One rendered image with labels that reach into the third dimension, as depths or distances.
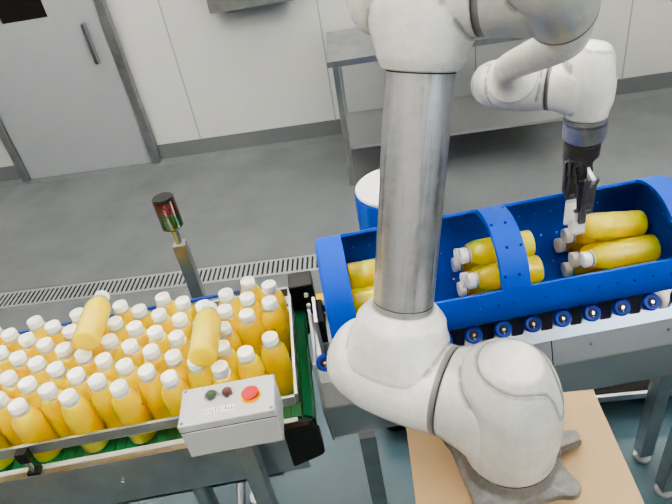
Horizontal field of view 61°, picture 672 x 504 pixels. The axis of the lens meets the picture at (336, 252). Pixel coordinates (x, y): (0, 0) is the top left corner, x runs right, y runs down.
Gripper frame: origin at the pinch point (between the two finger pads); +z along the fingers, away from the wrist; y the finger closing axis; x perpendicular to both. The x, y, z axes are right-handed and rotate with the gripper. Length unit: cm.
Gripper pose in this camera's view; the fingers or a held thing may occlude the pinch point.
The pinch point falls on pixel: (574, 217)
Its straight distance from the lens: 150.2
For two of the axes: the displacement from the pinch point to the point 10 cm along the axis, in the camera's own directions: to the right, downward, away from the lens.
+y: -1.2, -5.6, 8.2
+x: -9.8, 1.9, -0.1
